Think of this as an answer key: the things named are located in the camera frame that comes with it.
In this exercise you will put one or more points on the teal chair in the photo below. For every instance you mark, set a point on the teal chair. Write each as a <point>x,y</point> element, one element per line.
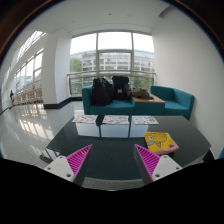
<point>221,154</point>

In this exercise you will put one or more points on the teal sofa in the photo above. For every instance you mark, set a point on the teal sofa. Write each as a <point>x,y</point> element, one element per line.
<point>176,103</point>
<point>113,108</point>

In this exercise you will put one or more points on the large black backpack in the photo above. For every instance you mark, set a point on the large black backpack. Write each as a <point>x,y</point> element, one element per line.
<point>101,91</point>

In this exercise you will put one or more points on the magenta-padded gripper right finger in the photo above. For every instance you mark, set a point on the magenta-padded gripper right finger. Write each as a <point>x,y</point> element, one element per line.
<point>165,166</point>

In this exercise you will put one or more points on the metal window railing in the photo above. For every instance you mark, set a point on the metal window railing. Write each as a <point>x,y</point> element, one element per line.
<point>80,76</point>

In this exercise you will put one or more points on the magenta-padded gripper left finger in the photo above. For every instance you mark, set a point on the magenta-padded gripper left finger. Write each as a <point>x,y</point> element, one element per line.
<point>61,168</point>

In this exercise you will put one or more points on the teal wood-topped corner table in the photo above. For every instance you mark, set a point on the teal wood-topped corner table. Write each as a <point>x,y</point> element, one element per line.
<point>148,107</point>

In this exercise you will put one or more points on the colourful sticker sheet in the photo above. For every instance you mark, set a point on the colourful sticker sheet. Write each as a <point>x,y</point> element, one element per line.
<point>85,119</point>
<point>146,120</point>
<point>115,119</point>

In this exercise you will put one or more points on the small black backpack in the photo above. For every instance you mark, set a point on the small black backpack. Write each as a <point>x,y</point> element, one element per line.
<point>120,87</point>

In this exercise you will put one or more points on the wooden balustrade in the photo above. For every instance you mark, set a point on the wooden balustrade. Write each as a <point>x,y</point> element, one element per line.
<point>30,96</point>

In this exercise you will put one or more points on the brown jacket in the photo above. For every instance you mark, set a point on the brown jacket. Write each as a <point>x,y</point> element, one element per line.
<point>141,93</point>

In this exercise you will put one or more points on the person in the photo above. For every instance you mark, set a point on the person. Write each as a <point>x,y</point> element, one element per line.
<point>12,96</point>

